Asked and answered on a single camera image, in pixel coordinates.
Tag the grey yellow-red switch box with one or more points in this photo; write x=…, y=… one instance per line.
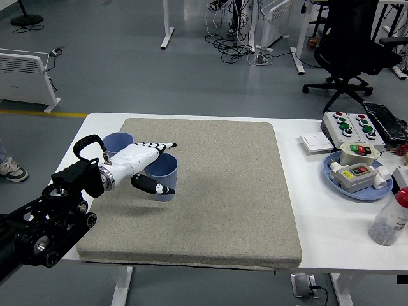
x=355, y=180

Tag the red-capped plastic screw bottle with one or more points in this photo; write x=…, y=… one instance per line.
x=389, y=223

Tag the white panel heater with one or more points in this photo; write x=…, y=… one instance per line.
x=277, y=19
x=22, y=79

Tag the brown floor cup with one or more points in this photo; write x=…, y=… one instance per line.
x=313, y=42

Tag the white push-button control box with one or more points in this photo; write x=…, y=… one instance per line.
x=334, y=127
x=376, y=137

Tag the person's leg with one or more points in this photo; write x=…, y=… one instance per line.
x=2, y=151

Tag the grey power box under table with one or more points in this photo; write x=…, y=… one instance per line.
x=303, y=285

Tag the white wall switch plate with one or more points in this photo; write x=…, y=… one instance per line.
x=315, y=142

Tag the blue ribbed cup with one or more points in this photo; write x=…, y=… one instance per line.
x=118, y=141
x=165, y=173

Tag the white green-red switch box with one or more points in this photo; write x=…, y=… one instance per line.
x=357, y=156

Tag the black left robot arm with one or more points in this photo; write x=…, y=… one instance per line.
x=48, y=216

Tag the black wrapped keyboard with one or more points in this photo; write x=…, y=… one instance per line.
x=387, y=122

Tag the person's shoe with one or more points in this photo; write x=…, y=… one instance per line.
x=12, y=170

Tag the blue plate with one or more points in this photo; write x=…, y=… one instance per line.
x=369, y=193

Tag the grey-brown mat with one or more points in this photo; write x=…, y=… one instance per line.
x=207, y=197

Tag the black office chair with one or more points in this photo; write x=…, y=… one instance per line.
x=350, y=38

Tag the white table leg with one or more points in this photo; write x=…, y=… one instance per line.
x=121, y=287
x=341, y=290

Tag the black fan base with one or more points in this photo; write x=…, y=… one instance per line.
x=27, y=19

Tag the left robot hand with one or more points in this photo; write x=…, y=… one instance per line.
x=134, y=159

